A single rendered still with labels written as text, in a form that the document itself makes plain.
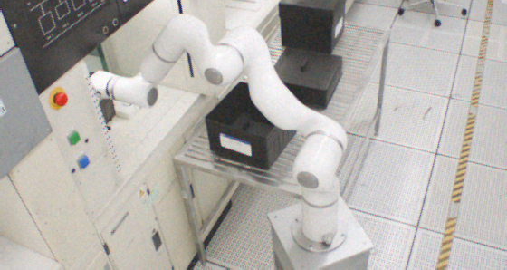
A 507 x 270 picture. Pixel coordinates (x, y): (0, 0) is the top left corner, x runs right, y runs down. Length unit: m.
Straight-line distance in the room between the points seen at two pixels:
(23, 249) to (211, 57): 0.95
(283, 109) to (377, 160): 1.77
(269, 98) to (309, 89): 0.84
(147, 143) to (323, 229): 0.78
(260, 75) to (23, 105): 0.64
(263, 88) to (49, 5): 0.61
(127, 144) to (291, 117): 0.83
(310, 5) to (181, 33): 1.22
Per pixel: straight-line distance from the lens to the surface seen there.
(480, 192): 3.05
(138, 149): 1.98
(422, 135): 3.32
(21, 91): 1.39
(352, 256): 1.71
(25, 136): 1.43
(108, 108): 2.01
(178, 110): 2.12
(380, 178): 3.00
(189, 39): 1.37
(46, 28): 1.42
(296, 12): 2.53
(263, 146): 1.86
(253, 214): 2.80
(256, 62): 1.40
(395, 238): 2.72
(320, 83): 2.21
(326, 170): 1.39
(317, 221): 1.62
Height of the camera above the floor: 2.14
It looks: 41 degrees down
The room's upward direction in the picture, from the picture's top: 5 degrees counter-clockwise
